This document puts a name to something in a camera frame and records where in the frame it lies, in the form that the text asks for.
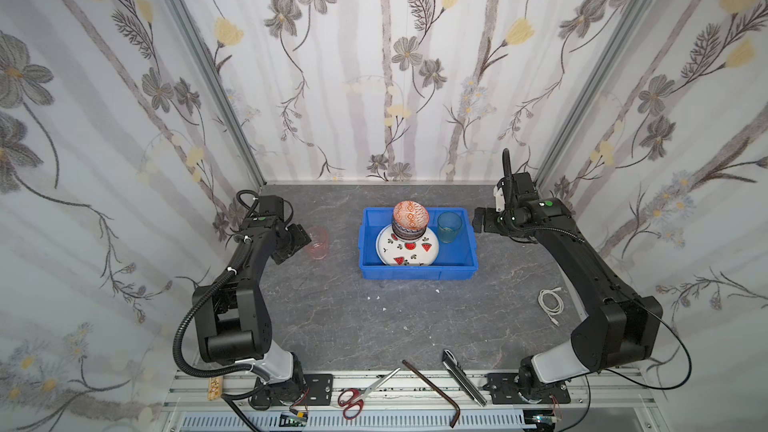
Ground white slotted cable duct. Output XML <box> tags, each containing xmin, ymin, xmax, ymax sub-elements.
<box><xmin>179</xmin><ymin>410</ymin><xmax>535</xmax><ymax>432</ymax></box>

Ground dark bent metal bar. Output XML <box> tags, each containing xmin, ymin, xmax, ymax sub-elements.
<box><xmin>401</xmin><ymin>359</ymin><xmax>461</xmax><ymax>429</ymax></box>

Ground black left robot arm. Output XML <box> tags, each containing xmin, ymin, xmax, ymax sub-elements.
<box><xmin>172</xmin><ymin>190</ymin><xmax>311</xmax><ymax>403</ymax></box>

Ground green glass cup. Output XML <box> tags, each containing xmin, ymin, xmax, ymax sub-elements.
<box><xmin>437</xmin><ymin>211</ymin><xmax>463</xmax><ymax>244</ymax></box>

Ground red rimmed bowl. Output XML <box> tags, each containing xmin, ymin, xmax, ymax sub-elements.
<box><xmin>391</xmin><ymin>223</ymin><xmax>428</xmax><ymax>242</ymax></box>

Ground white coiled usb cable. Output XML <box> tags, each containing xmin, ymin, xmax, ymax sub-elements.
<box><xmin>536</xmin><ymin>287</ymin><xmax>566</xmax><ymax>328</ymax></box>

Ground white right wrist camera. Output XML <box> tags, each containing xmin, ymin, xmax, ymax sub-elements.
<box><xmin>493</xmin><ymin>186</ymin><xmax>506</xmax><ymax>213</ymax></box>

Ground pink glass cup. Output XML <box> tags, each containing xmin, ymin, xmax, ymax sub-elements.
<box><xmin>305</xmin><ymin>226</ymin><xmax>329</xmax><ymax>260</ymax></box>

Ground white watermelon plate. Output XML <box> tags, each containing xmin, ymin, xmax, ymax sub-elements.
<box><xmin>376</xmin><ymin>225</ymin><xmax>440</xmax><ymax>266</ymax></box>

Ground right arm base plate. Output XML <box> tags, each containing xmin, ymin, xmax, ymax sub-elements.
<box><xmin>481</xmin><ymin>372</ymin><xmax>571</xmax><ymax>405</ymax></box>

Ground orange and blue patterned bowl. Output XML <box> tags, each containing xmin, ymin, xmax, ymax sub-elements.
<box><xmin>391</xmin><ymin>200</ymin><xmax>430</xmax><ymax>229</ymax></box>

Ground small wooden block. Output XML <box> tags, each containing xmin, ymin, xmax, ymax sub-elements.
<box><xmin>206</xmin><ymin>377</ymin><xmax>223</xmax><ymax>401</ymax></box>

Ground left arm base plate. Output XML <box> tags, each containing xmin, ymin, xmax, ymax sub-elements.
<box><xmin>248</xmin><ymin>374</ymin><xmax>334</xmax><ymax>411</ymax></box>

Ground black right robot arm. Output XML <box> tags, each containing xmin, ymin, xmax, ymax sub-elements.
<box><xmin>472</xmin><ymin>172</ymin><xmax>665</xmax><ymax>402</ymax></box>

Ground red handled scissors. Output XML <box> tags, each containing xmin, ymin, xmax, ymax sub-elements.
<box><xmin>337</xmin><ymin>368</ymin><xmax>401</xmax><ymax>421</ymax></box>

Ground blue plastic bin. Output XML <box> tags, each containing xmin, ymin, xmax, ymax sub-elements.
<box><xmin>358</xmin><ymin>207</ymin><xmax>479</xmax><ymax>281</ymax></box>

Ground aluminium front rail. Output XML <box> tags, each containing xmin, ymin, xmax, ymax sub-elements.
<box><xmin>161</xmin><ymin>368</ymin><xmax>658</xmax><ymax>413</ymax></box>

